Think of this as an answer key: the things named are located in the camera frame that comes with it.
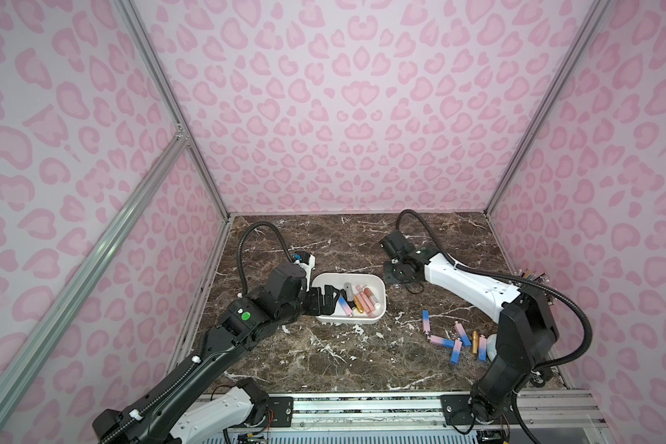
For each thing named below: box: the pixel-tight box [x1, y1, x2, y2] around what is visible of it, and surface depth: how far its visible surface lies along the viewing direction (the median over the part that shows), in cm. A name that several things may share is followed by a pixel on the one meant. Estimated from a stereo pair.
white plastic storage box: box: [310, 271, 388, 325], surface depth 94 cm
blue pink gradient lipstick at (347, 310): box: [338, 295, 354, 318], surface depth 92 cm
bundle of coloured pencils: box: [518, 268, 551, 285], surface depth 84 cm
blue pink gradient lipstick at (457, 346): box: [450, 338, 463, 365], surface depth 84 cm
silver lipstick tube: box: [344, 281, 354, 301], surface depth 97 cm
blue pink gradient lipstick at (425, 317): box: [421, 309, 431, 333], surface depth 90 cm
